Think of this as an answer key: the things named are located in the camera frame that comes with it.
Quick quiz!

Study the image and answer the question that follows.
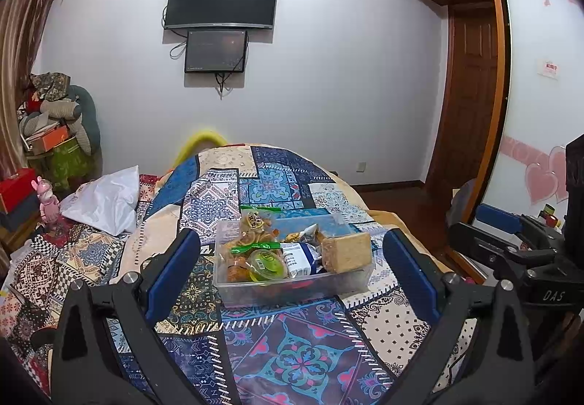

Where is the pink plush toy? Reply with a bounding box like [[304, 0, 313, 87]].
[[31, 176, 61, 223]]

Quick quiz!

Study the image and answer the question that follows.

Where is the white heart sticker wardrobe door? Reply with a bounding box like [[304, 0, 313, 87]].
[[474, 0, 584, 223]]

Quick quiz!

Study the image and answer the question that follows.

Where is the red snack packet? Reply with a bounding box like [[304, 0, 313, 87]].
[[274, 278, 329, 292]]

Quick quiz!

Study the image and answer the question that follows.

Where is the blue white snack packet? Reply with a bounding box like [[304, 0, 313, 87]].
[[278, 242, 327, 280]]

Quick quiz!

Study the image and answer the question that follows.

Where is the green jelly cup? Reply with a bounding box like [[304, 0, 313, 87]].
[[246, 248, 289, 282]]

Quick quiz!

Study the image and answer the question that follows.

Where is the striped brown curtain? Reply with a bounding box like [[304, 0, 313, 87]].
[[0, 0, 76, 169]]

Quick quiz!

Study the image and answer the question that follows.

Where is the brown wooden door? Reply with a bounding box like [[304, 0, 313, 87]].
[[424, 4, 500, 196]]

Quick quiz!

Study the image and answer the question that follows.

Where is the orange box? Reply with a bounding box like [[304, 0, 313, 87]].
[[27, 124, 71, 155]]

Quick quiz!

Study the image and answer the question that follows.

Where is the yellow foam tube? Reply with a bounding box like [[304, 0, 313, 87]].
[[176, 128, 229, 169]]

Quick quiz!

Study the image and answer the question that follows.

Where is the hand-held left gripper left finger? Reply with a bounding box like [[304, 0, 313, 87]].
[[48, 228, 204, 405]]

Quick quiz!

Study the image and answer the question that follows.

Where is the dark blue box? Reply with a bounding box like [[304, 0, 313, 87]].
[[0, 195, 42, 232]]

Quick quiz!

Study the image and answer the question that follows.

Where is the green candy wrapper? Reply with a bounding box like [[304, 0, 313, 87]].
[[230, 242, 279, 253]]

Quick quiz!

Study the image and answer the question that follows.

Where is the small black monitor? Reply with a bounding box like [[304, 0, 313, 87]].
[[184, 30, 249, 74]]

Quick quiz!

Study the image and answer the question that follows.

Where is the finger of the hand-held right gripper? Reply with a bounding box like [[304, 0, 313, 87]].
[[473, 203, 567, 251], [448, 221, 537, 293]]

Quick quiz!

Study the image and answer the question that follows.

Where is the pile of grey cushions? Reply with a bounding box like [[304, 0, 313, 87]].
[[20, 72, 101, 155]]

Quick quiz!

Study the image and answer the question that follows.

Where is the black television cable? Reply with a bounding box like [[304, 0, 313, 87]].
[[162, 6, 188, 61]]

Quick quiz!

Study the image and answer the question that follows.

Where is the black monitor cable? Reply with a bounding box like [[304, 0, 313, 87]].
[[214, 54, 247, 96]]

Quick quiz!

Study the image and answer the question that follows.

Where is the brown cake block packet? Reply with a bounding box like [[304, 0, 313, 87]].
[[318, 232, 372, 273]]

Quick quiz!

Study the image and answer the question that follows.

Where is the clear plastic container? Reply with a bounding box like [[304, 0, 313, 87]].
[[212, 212, 377, 308]]

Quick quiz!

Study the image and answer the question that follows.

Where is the green patterned box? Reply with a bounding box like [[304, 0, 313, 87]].
[[48, 136, 94, 187]]

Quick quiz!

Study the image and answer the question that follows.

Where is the zip bag with green top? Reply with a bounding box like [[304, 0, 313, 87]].
[[228, 204, 284, 260]]

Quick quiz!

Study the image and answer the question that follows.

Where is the red box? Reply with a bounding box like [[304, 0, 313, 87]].
[[0, 168, 35, 214]]

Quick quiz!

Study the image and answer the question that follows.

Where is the white plastic bag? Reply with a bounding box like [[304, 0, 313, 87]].
[[61, 165, 140, 236]]

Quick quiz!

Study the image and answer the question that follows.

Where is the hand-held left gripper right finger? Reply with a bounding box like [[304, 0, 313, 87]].
[[382, 228, 537, 405]]

